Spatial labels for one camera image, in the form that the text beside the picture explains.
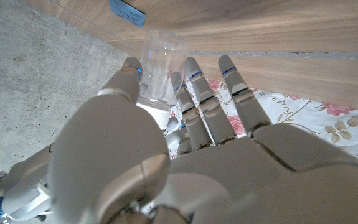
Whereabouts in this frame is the floral backdrop cloth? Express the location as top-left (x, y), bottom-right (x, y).
top-left (163, 79), bottom-right (358, 175)

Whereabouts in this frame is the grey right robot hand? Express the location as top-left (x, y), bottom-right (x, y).
top-left (0, 116), bottom-right (186, 224)

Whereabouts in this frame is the clear plastic medicine bottle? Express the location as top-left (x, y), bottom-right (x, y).
top-left (138, 29), bottom-right (189, 108)

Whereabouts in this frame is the blue sugar packet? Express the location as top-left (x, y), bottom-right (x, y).
top-left (108, 0), bottom-right (147, 28)

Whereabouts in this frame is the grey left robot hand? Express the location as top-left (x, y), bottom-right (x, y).
top-left (47, 54), bottom-right (358, 224)

